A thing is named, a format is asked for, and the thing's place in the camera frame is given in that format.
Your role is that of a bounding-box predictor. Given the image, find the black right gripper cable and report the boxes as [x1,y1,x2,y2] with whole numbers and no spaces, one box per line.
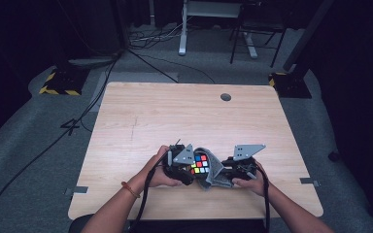
[254,163,271,233]

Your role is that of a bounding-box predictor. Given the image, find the person's right hand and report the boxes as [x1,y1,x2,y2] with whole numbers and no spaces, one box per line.
[232,159,272,198]

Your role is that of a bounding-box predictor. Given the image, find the bundle of floor cables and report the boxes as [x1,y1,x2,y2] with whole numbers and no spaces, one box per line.
[128,17,192,50]

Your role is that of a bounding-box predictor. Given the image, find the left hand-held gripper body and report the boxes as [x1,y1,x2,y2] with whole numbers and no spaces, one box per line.
[162,139,196,179]

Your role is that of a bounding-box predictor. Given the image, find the white desk frame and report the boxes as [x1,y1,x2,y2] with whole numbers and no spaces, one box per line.
[178,0,259,60]

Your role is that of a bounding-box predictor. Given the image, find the orange bracelet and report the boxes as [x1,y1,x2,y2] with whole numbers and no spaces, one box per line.
[120,181,142,199]

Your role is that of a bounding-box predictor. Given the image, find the black yellow striped stand base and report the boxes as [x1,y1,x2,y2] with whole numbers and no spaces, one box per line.
[38,66,90,97]
[268,71,313,99]

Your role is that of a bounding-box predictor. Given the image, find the colourful puzzle cube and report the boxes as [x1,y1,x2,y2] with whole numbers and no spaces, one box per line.
[189,153,211,176]

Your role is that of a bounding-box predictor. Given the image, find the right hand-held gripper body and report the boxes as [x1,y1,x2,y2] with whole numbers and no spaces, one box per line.
[221,144,267,182]

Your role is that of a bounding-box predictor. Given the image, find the thin black floor cable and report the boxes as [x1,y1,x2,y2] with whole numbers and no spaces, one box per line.
[126,48,217,85]

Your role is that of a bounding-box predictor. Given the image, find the grey metal table bracket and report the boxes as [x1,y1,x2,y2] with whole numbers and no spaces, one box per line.
[298,177,322,188]

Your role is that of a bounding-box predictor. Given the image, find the grey cloth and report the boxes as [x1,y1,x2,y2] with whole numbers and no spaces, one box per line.
[192,147,235,190]

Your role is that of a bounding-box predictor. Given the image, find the long black floor cable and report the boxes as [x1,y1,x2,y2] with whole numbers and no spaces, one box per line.
[0,52,122,232]

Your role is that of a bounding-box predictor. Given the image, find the person's left hand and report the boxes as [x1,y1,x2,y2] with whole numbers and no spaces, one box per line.
[143,145,185,189]

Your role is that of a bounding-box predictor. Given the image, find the black metal chair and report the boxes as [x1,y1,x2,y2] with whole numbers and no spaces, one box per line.
[228,0,288,69]

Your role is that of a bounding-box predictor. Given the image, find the dark slanted stand pole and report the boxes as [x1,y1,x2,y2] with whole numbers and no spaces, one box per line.
[283,0,335,73]

